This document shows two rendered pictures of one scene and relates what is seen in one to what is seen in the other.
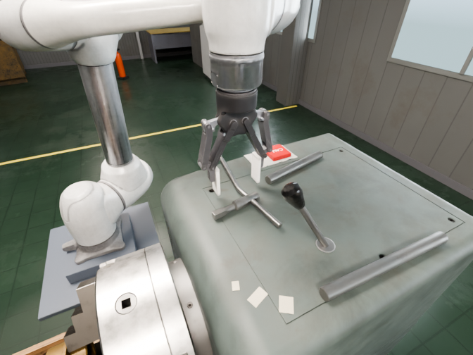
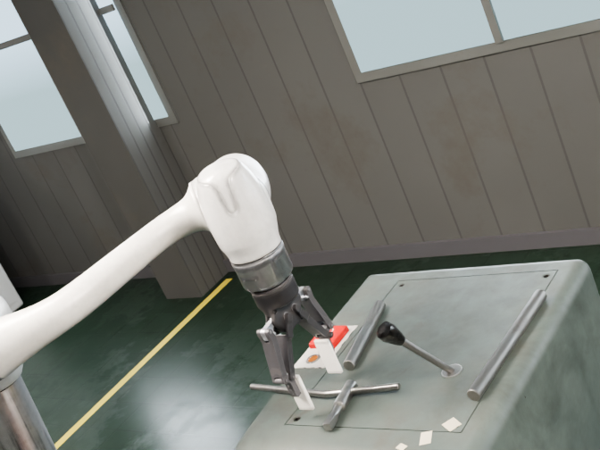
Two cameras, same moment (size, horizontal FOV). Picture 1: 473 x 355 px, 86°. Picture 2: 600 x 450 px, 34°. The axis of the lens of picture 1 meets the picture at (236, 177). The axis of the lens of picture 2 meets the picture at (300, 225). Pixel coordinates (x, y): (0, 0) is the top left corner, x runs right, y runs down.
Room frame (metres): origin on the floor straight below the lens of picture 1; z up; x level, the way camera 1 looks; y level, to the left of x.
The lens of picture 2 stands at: (-0.96, 0.47, 2.12)
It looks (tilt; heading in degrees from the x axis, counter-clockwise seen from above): 20 degrees down; 338
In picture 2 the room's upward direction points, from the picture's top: 24 degrees counter-clockwise
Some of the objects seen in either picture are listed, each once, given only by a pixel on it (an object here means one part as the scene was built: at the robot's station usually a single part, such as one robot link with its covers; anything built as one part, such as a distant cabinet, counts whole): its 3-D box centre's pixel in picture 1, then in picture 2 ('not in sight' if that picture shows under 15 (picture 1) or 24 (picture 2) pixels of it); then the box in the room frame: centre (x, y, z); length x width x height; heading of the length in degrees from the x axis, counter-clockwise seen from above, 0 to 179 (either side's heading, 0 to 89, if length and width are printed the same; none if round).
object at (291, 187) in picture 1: (293, 196); (389, 335); (0.30, -0.09, 1.38); 0.04 x 0.03 x 0.05; 116
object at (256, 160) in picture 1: (255, 167); (328, 356); (0.48, -0.04, 1.31); 0.03 x 0.01 x 0.07; 26
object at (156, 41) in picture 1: (176, 44); not in sight; (7.81, 1.67, 0.36); 1.39 x 0.69 x 0.72; 115
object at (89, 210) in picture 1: (89, 209); not in sight; (0.70, 0.56, 0.97); 0.18 x 0.16 x 0.22; 154
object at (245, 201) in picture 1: (236, 205); (339, 404); (0.41, 0.00, 1.27); 0.12 x 0.02 x 0.02; 124
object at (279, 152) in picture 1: (276, 153); (329, 338); (0.63, -0.12, 1.26); 0.06 x 0.06 x 0.02; 26
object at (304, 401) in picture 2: (215, 179); (299, 392); (0.44, 0.04, 1.31); 0.03 x 0.01 x 0.07; 26
